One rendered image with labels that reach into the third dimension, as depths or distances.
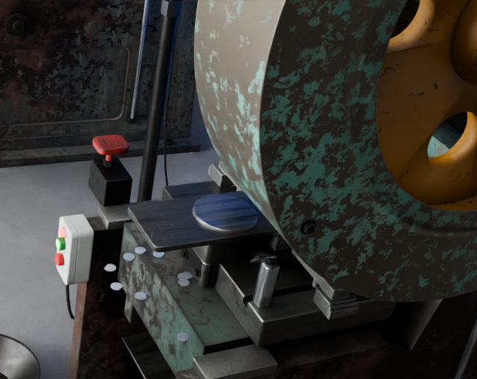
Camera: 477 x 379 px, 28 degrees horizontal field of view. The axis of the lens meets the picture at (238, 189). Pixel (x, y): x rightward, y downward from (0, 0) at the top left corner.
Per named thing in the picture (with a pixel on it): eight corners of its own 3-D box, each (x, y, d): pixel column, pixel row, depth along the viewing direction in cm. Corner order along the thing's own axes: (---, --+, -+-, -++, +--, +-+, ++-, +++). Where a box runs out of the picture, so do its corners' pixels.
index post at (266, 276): (258, 308, 168) (268, 265, 163) (250, 298, 170) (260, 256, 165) (271, 306, 169) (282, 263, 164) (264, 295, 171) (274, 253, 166)
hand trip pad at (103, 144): (97, 180, 198) (100, 150, 194) (87, 166, 203) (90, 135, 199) (128, 177, 202) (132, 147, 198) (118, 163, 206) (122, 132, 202)
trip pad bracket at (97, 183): (98, 253, 204) (107, 177, 194) (83, 228, 211) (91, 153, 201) (124, 250, 207) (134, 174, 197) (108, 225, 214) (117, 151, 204)
